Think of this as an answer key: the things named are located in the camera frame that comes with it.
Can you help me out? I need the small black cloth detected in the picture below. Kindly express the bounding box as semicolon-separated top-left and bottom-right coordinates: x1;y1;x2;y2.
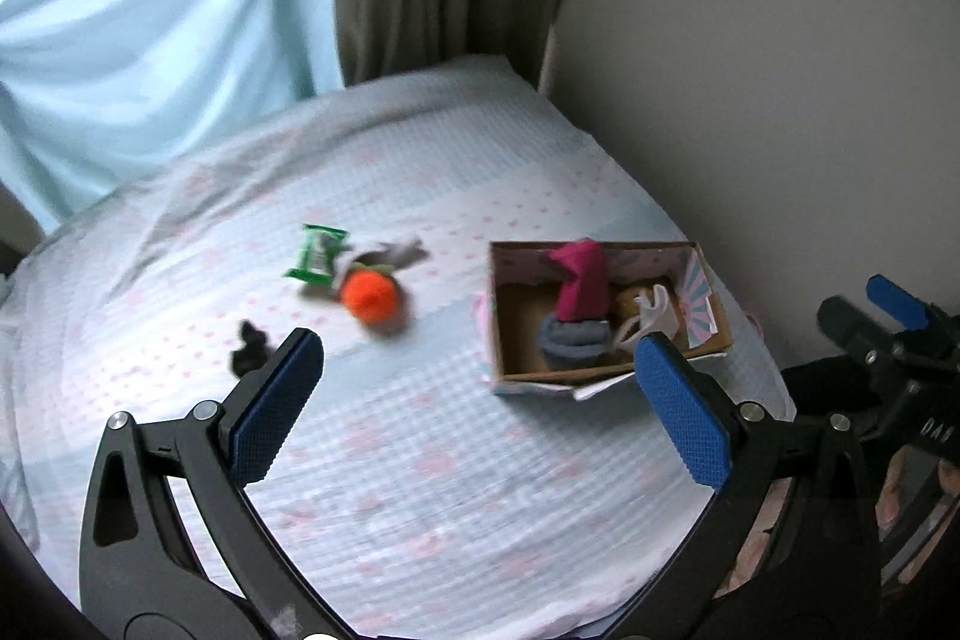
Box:
229;320;274;380

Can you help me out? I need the magenta cloth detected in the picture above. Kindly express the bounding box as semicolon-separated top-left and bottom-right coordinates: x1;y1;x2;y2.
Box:
547;239;608;321

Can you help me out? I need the person's right hand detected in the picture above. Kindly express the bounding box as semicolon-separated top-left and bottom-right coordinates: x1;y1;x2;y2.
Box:
875;447;958;555

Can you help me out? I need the patterned bed cover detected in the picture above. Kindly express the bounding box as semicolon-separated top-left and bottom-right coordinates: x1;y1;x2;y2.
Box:
0;53;797;640

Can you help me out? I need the orange pompom ball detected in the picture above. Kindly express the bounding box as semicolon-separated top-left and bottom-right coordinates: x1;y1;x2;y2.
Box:
340;268;400;326

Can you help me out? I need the green snack packet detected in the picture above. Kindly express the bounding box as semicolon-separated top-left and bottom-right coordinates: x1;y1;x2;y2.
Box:
285;224;350;289

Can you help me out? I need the open cardboard box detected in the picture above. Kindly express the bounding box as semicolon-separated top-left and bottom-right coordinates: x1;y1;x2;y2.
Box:
487;239;732;399

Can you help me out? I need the light grey sock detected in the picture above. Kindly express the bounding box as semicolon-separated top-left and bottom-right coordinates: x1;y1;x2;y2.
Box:
338;236;428;281

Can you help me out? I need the light blue hanging sheet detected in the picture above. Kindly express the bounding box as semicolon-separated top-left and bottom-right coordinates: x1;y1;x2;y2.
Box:
2;0;343;230

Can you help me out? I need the white cloth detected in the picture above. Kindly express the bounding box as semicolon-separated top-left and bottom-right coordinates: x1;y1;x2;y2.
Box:
613;283;680;353

